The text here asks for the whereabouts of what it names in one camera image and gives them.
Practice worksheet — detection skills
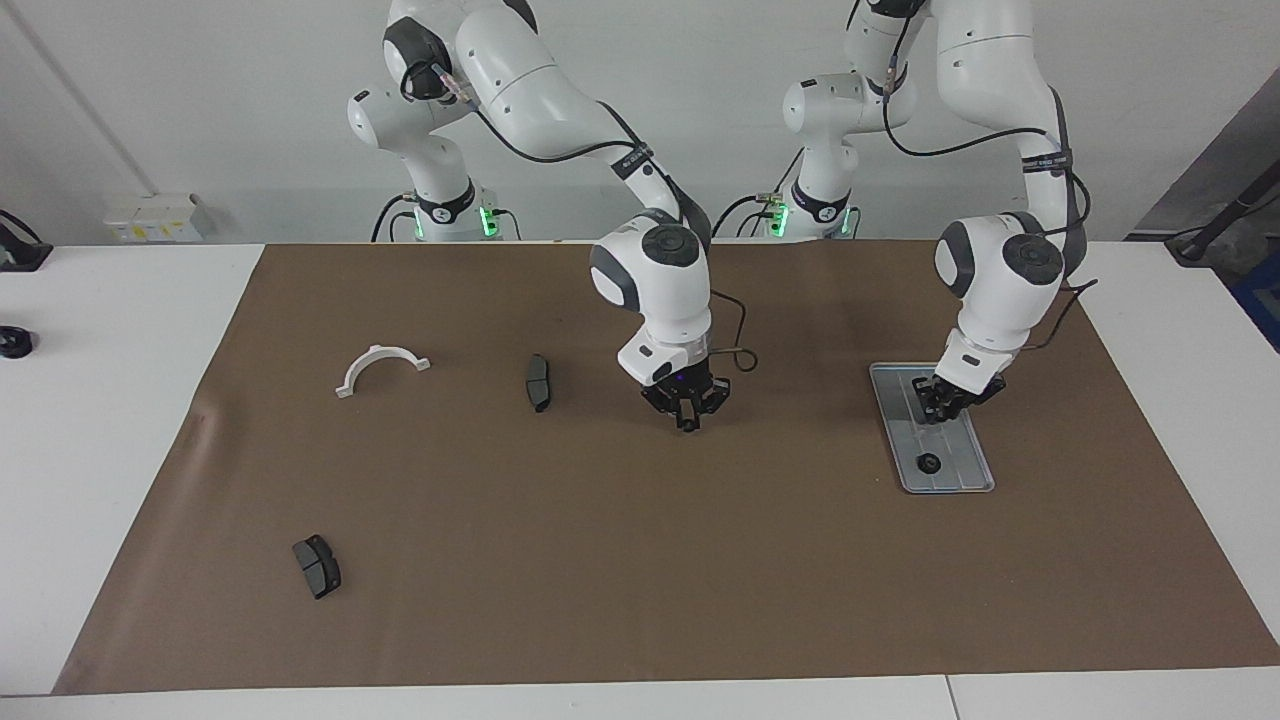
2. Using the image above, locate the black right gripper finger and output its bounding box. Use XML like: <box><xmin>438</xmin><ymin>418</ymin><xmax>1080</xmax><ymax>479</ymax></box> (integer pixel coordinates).
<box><xmin>688</xmin><ymin>384</ymin><xmax>733</xmax><ymax>434</ymax></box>
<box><xmin>641</xmin><ymin>392</ymin><xmax>691</xmax><ymax>434</ymax></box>

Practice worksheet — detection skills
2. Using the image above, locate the silver ribbed metal tray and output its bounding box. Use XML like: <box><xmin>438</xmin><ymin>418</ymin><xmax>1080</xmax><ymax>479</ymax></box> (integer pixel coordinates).
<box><xmin>868</xmin><ymin>362</ymin><xmax>996</xmax><ymax>495</ymax></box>

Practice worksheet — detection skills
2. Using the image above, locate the brown paper table mat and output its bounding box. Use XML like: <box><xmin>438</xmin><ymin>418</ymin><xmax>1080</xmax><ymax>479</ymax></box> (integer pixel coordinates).
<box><xmin>52</xmin><ymin>240</ymin><xmax>1280</xmax><ymax>696</ymax></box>

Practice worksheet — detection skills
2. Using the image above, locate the black stand pole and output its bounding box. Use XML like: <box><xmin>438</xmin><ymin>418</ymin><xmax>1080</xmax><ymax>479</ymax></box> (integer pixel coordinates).
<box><xmin>1165</xmin><ymin>160</ymin><xmax>1280</xmax><ymax>266</ymax></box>

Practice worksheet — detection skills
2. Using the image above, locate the wide dark brake pad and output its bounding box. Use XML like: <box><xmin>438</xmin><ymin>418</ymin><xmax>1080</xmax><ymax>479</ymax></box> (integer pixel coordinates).
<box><xmin>292</xmin><ymin>535</ymin><xmax>342</xmax><ymax>600</ymax></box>

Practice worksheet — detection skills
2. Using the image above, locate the black table clamp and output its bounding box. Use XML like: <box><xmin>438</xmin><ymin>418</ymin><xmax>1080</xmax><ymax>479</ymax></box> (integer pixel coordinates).
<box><xmin>0</xmin><ymin>210</ymin><xmax>53</xmax><ymax>273</ymax></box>

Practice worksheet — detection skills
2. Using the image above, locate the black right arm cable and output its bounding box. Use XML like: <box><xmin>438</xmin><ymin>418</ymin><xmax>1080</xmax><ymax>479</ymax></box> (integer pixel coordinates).
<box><xmin>400</xmin><ymin>60</ymin><xmax>759</xmax><ymax>376</ymax></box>

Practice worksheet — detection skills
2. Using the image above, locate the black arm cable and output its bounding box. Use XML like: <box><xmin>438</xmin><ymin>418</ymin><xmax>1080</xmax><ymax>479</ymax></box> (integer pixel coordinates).
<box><xmin>880</xmin><ymin>0</ymin><xmax>1099</xmax><ymax>353</ymax></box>
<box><xmin>400</xmin><ymin>60</ymin><xmax>759</xmax><ymax>376</ymax></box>

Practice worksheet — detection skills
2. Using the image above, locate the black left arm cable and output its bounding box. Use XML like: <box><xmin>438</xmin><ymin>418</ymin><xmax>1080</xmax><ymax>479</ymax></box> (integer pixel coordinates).
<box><xmin>880</xmin><ymin>0</ymin><xmax>1099</xmax><ymax>353</ymax></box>

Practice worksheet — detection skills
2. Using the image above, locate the black base cable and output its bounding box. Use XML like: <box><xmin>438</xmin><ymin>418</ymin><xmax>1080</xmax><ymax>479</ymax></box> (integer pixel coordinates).
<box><xmin>712</xmin><ymin>150</ymin><xmax>803</xmax><ymax>239</ymax></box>
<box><xmin>372</xmin><ymin>195</ymin><xmax>416</xmax><ymax>243</ymax></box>

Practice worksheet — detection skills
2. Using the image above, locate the white curved plastic bracket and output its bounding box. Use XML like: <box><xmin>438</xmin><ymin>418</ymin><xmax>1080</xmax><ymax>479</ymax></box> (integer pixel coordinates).
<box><xmin>335</xmin><ymin>344</ymin><xmax>432</xmax><ymax>399</ymax></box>

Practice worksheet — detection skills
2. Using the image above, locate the beige wall socket strip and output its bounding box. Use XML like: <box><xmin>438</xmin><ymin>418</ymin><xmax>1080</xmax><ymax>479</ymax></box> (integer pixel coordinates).
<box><xmin>103</xmin><ymin>193</ymin><xmax>216</xmax><ymax>244</ymax></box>

